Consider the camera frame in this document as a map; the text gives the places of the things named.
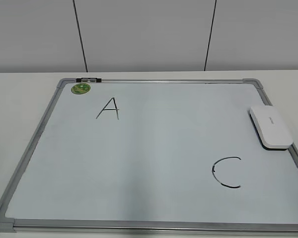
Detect white board eraser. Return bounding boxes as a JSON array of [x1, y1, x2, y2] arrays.
[[249, 105, 294, 150]]

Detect white framed whiteboard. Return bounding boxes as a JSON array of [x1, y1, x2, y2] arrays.
[[0, 78, 298, 235]]

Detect green round magnet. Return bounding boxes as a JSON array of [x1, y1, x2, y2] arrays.
[[71, 83, 91, 95]]

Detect black hanging clip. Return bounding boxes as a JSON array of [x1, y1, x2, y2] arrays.
[[75, 78, 102, 83]]

